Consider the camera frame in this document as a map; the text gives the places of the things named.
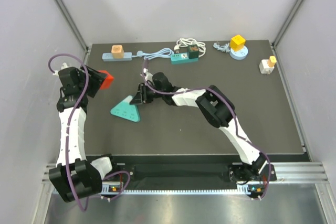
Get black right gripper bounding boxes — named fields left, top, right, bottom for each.
left=131, top=83, right=165, bottom=106

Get red cube plug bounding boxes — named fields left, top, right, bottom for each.
left=99, top=70, right=114, bottom=90

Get teal triangular socket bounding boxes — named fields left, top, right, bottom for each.
left=110, top=95, right=140, bottom=123

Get teal power strip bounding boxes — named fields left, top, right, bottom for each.
left=171, top=52, right=198, bottom=65

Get white power cable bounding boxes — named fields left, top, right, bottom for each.
left=173, top=38, right=207, bottom=58

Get dark green cube plug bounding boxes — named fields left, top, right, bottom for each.
left=187, top=44, right=200, bottom=59

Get grey blue cable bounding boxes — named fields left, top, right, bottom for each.
left=212, top=41, right=232, bottom=53

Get round light blue socket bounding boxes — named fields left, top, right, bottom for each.
left=229, top=46, right=248, bottom=60

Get yellow cube plug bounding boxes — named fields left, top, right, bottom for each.
left=229, top=35, right=246, bottom=51

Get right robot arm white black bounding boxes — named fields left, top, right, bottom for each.
left=130, top=69, right=271, bottom=184

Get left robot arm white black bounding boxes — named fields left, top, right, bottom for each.
left=49, top=63, right=119, bottom=202

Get orange cube plug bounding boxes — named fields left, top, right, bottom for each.
left=111, top=45, right=124, bottom=59

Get white cube socket adapter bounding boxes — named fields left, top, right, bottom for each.
left=259, top=59, right=275, bottom=74

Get small orange plug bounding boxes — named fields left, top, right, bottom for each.
left=267, top=56, right=277, bottom=68

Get light blue power strip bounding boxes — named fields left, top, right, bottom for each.
left=102, top=52, right=132, bottom=62

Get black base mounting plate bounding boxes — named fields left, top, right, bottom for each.
left=114, top=163, right=277, bottom=183

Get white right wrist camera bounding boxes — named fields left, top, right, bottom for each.
left=141, top=68, right=153, bottom=81

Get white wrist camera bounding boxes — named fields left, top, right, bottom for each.
left=141, top=68, right=153, bottom=81
left=53, top=62, right=70, bottom=76

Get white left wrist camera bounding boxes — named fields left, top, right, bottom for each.
left=53, top=62, right=70, bottom=76

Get light blue power cable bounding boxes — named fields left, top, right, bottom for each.
left=131, top=47, right=174, bottom=61

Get light blue cable duct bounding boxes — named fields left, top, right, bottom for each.
left=52, top=184, right=266, bottom=196

